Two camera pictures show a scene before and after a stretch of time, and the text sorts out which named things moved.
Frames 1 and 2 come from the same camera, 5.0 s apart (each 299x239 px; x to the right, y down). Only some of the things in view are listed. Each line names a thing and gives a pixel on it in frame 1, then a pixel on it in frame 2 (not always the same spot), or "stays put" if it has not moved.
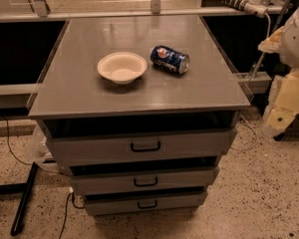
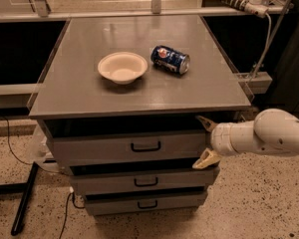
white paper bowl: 122,67 stays put
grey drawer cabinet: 139,111 stays put
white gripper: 296,42 → 220,138
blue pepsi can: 170,59 stays put
